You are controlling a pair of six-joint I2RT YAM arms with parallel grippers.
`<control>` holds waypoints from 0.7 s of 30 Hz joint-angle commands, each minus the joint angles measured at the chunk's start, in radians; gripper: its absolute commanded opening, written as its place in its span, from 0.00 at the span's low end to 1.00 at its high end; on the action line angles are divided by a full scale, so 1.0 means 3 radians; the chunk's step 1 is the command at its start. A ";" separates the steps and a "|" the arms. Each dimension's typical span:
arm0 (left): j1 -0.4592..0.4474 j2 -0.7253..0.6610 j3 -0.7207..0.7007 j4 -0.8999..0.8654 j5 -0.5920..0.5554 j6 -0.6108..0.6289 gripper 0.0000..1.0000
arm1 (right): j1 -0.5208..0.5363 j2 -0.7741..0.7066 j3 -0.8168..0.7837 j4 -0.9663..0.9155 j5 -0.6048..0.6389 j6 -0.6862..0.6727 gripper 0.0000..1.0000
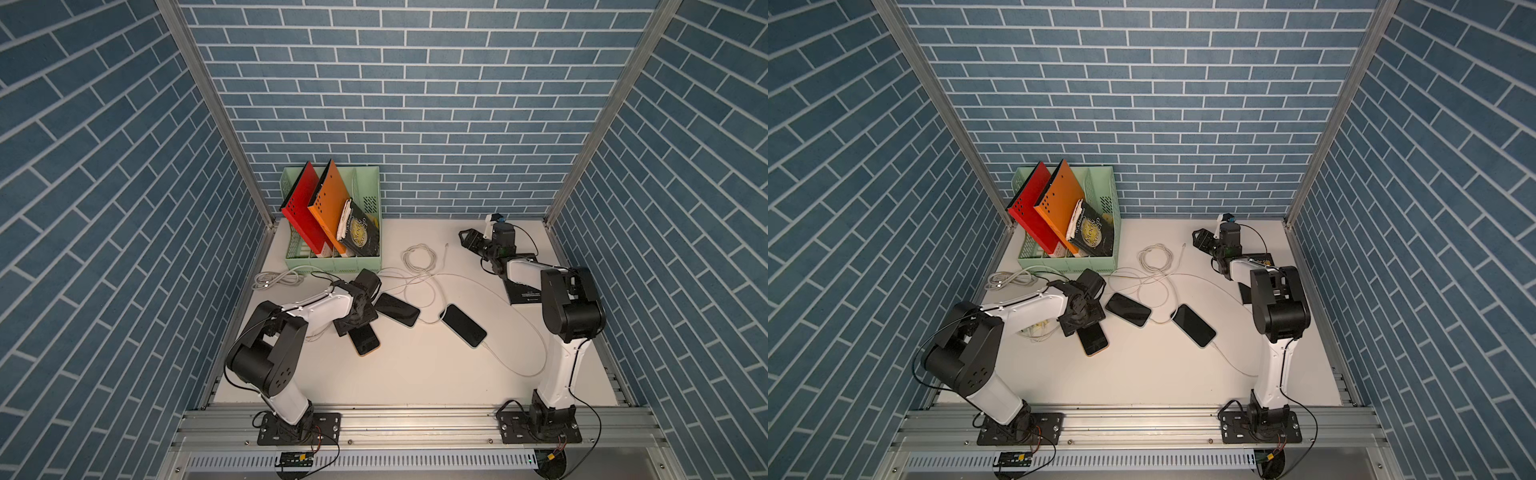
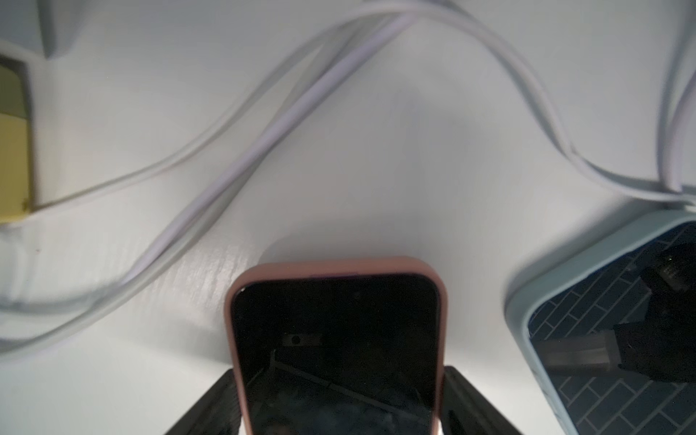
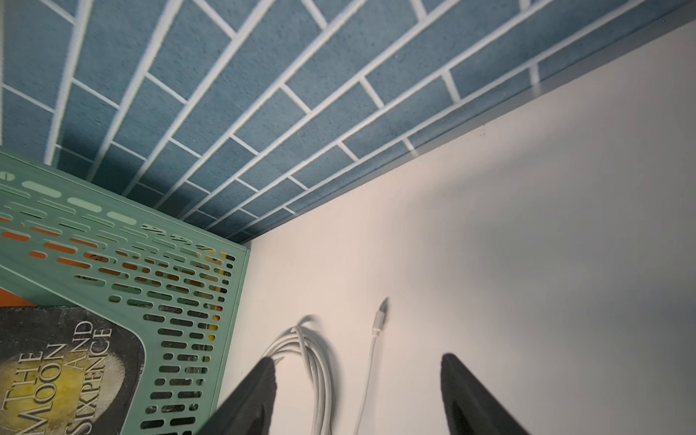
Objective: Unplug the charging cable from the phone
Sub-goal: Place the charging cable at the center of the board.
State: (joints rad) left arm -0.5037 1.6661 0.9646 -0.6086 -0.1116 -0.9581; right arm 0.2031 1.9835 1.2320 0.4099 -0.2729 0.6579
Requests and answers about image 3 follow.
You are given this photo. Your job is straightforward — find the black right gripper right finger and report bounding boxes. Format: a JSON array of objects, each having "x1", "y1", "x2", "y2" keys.
[{"x1": 440, "y1": 353, "x2": 529, "y2": 435}]

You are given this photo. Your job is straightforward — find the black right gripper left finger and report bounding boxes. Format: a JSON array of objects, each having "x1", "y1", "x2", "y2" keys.
[{"x1": 198, "y1": 357, "x2": 277, "y2": 435}]

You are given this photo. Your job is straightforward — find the white charging cable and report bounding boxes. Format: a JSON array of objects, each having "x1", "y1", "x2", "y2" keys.
[{"x1": 265, "y1": 297, "x2": 390, "y2": 435}]

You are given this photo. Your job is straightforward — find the black Moon and Sixpence book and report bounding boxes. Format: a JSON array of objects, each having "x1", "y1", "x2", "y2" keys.
[{"x1": 1, "y1": 307, "x2": 145, "y2": 434}]

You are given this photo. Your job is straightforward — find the green plastic file organizer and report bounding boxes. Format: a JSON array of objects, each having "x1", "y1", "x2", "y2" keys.
[{"x1": 1, "y1": 152, "x2": 250, "y2": 434}]

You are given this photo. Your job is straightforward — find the orange book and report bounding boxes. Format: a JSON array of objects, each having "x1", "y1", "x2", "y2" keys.
[{"x1": 0, "y1": 211, "x2": 229, "y2": 308}]

